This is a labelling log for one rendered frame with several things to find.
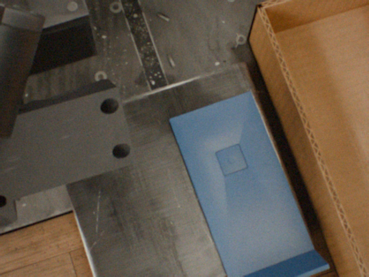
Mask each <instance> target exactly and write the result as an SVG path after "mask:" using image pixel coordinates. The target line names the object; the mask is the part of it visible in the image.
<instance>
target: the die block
mask: <svg viewBox="0 0 369 277"><path fill-rule="evenodd" d="M97 55H98V52H97V47H96V43H95V37H94V34H93V29H92V24H91V20H88V21H84V22H81V23H78V24H74V25H70V26H68V27H66V28H62V29H58V30H56V31H52V32H47V33H44V34H41V35H40V39H39V43H38V46H37V48H36V52H35V56H34V58H33V62H32V66H31V70H30V74H29V76H33V75H35V74H39V73H41V72H45V71H47V70H51V69H55V68H58V67H61V66H64V65H68V64H70V63H72V62H76V61H80V60H83V59H86V58H90V57H94V56H97Z"/></svg>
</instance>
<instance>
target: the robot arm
mask: <svg viewBox="0 0 369 277"><path fill-rule="evenodd" d="M44 21H45V17H43V16H41V15H39V14H37V13H36V12H33V11H31V12H29V11H27V10H24V9H21V8H20V6H19V5H16V4H14V5H13V6H12V5H10V4H9V5H8V4H6V3H4V2H1V1H0V229H2V228H5V227H9V226H11V225H12V224H13V223H14V222H15V221H16V220H17V208H16V199H19V198H21V197H25V196H29V195H32V194H35V193H39V192H43V191H45V190H49V189H53V188H55V187H57V186H61V185H65V184H69V183H72V182H75V181H79V180H82V179H86V178H89V177H93V176H96V175H98V174H101V173H105V172H108V171H111V170H115V169H119V168H122V167H126V166H129V165H132V164H134V163H137V160H136V157H135V153H134V148H133V144H132V140H131V137H130V132H129V128H128V127H127V123H126V118H125V114H124V111H123V106H122V102H121V97H120V94H119V91H118V87H117V86H116V85H115V84H114V83H112V82H111V81H110V80H109V79H102V80H99V81H97V82H95V83H91V84H89V85H86V86H84V87H83V88H73V89H70V90H68V91H65V92H62V93H60V94H58V95H55V96H52V97H51V98H49V99H46V100H33V101H31V102H29V103H26V104H23V105H20V104H21V100H22V97H23V93H24V89H25V86H26V85H27V81H28V77H29V74H30V70H31V66H32V62H33V58H34V56H35V52H36V48H37V46H38V43H39V39H40V35H41V32H42V29H43V25H44Z"/></svg>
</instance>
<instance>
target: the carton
mask: <svg viewBox="0 0 369 277"><path fill-rule="evenodd" d="M247 41H248V44H249V46H250V47H251V50H252V52H253V56H254V58H255V61H256V63H257V66H258V69H259V72H260V74H261V76H262V79H263V81H264V84H265V87H266V90H267V92H268V95H269V97H270V101H272V105H273V107H274V110H275V113H276V115H277V118H278V121H279V124H280V126H281V129H282V131H283V133H284V136H285V139H286V141H287V144H288V147H289V150H290V152H291V155H292V158H293V161H294V163H295V164H296V167H297V170H298V172H299V175H300V179H301V180H302V183H303V186H304V189H305V191H306V195H307V197H308V199H309V201H310V204H311V206H312V210H313V212H314V215H315V218H316V220H317V222H318V226H319V229H320V231H321V234H322V237H323V240H324V242H325V243H326V246H327V249H328V251H329V254H330V257H331V259H332V262H333V265H334V268H335V270H336V273H337V276H338V277H369V0H269V1H266V2H262V3H258V4H256V8H255V12H254V15H253V20H252V22H251V25H250V29H249V32H248V36H247Z"/></svg>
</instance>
